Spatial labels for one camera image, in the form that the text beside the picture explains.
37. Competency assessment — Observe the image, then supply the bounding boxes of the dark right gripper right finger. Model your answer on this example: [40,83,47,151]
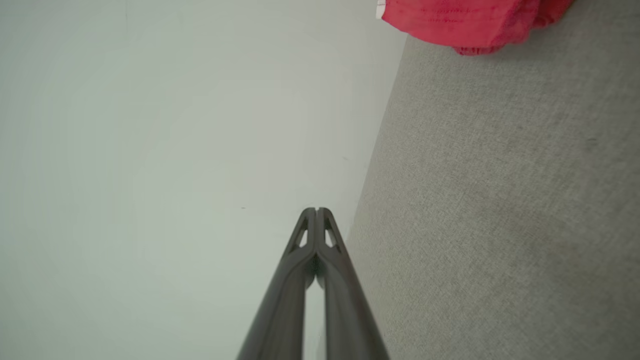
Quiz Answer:
[317,207,391,360]

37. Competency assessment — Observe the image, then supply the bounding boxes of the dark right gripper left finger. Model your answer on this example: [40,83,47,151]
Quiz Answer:
[235,207,317,360]

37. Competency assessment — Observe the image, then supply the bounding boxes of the red Bulls number jersey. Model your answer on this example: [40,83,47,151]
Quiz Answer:
[375,0,576,56]

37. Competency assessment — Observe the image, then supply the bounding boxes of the grey fabric sofa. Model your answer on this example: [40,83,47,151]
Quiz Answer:
[344,0,640,360]

